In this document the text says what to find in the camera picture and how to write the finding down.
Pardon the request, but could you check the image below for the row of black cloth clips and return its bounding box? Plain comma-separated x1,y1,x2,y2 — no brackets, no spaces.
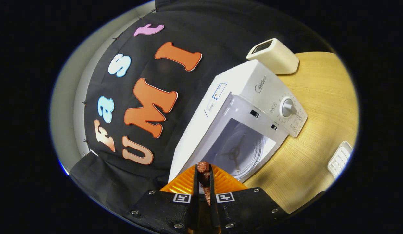
81,8,156,145

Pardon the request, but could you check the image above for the white ridged tray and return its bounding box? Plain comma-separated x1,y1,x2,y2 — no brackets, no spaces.
328,141,353,179

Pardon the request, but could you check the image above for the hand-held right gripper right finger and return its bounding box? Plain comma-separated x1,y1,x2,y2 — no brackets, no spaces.
208,164,288,234

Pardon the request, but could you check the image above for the white toaster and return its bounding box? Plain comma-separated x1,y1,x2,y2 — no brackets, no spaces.
246,38,299,75

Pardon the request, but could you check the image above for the black backdrop cloth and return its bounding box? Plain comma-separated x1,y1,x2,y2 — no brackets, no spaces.
69,0,335,225

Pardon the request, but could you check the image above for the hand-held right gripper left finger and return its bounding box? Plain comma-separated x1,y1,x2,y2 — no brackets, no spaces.
128,164,199,234

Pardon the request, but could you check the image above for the glass turntable plate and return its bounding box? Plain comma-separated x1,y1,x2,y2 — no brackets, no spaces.
214,125,265,181

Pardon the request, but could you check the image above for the white microwave oven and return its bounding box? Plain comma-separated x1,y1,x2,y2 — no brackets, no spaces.
168,59,308,183

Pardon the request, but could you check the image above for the red meat piece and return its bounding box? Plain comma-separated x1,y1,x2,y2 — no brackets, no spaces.
197,162,211,206

